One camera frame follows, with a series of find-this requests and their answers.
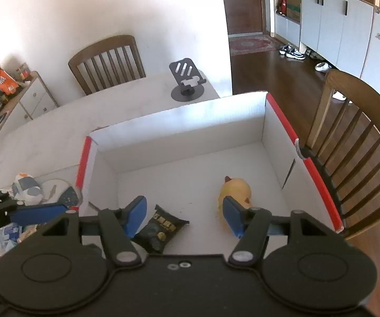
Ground brown wooden chair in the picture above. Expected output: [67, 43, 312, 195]
[304, 69, 380, 240]
[68, 35, 146, 96]

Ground yellow duck toy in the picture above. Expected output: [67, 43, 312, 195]
[217, 176, 253, 220]

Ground small food jar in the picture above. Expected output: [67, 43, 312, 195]
[16, 63, 32, 81]

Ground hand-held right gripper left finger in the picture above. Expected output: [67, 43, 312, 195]
[40, 195, 148, 267]

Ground red patterned rug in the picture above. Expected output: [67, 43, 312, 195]
[228, 35, 281, 57]

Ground brown wooden door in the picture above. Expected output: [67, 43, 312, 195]
[219, 0, 264, 37]

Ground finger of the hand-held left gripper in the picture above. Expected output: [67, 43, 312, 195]
[0, 190, 68, 238]

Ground white cardboard box red edges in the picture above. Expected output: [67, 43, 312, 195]
[76, 92, 345, 258]

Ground black snack packet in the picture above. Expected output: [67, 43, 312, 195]
[134, 204, 190, 255]

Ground dark grey phone stand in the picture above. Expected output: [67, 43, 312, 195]
[168, 57, 207, 102]

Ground white grey orange packet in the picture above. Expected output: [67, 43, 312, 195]
[11, 173, 45, 205]

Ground white sideboard with drawers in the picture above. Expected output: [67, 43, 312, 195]
[0, 70, 59, 149]

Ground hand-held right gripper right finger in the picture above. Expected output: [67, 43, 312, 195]
[222, 195, 340, 267]

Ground orange snack bag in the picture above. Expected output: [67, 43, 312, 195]
[0, 67, 19, 97]

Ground white desktop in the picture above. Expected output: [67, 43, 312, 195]
[0, 71, 222, 261]

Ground grey white floor cabinet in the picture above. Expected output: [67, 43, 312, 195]
[274, 0, 375, 80]

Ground brown cardboard carton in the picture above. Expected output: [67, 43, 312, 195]
[285, 0, 302, 20]

